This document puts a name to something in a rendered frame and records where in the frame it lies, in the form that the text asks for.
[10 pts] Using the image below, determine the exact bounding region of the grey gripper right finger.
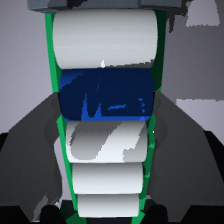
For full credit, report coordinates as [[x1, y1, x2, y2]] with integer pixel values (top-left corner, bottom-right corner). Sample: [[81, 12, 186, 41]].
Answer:
[[149, 90, 224, 224]]

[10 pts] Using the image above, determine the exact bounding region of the dark blue cylinder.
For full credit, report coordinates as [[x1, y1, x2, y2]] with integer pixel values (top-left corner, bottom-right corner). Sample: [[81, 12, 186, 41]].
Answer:
[[59, 68, 154, 121]]

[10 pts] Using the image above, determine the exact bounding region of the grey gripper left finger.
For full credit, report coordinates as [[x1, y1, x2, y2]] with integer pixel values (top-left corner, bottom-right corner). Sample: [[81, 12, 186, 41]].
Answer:
[[0, 92, 63, 224]]

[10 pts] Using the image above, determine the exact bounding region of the white cylinder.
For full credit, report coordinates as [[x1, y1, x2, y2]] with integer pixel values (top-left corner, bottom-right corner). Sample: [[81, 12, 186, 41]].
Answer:
[[72, 162, 143, 194], [66, 120, 147, 163], [53, 8, 158, 69], [78, 193, 139, 217]]

